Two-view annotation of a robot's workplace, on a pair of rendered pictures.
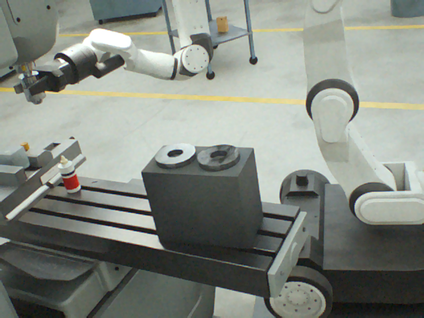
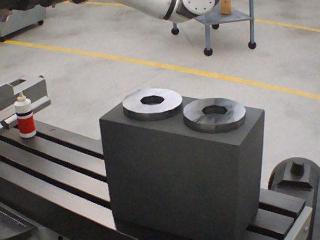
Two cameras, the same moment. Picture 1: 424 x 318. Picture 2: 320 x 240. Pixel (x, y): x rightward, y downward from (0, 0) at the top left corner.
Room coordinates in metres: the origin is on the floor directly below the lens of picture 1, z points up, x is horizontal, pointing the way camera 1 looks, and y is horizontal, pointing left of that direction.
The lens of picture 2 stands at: (0.32, 0.01, 1.40)
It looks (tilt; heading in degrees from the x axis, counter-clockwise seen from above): 26 degrees down; 4
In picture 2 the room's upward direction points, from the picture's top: 4 degrees counter-clockwise
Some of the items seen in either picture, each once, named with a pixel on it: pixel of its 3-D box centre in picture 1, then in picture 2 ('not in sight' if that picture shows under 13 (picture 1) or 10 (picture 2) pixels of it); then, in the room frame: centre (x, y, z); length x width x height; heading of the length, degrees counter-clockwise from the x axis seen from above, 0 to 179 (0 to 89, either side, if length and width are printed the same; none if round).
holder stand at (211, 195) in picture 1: (204, 193); (184, 164); (0.97, 0.03, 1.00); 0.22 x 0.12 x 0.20; 65
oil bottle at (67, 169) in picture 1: (67, 173); (24, 113); (1.27, 0.40, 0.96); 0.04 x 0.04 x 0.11
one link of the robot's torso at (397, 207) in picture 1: (388, 192); not in sight; (1.29, -0.51, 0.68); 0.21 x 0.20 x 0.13; 73
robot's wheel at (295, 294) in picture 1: (297, 295); not in sight; (1.11, -0.17, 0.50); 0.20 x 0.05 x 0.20; 73
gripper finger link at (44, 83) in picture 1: (41, 87); (7, 1); (1.19, 0.37, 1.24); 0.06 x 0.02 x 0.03; 142
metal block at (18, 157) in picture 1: (12, 159); not in sight; (1.30, 0.55, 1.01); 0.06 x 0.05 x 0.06; 61
